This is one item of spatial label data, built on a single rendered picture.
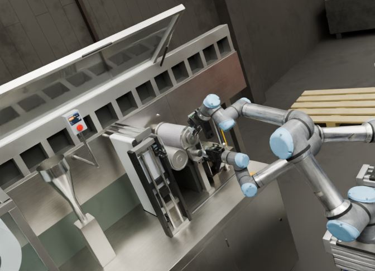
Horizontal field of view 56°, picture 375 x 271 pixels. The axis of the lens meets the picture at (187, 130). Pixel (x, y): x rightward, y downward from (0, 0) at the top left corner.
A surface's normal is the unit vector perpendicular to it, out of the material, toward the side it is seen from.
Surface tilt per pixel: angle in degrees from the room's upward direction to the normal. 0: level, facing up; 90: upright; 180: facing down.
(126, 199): 90
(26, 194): 90
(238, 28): 90
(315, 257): 0
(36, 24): 90
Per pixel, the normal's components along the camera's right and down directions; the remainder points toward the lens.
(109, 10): 0.72, 0.04
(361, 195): -0.23, -0.92
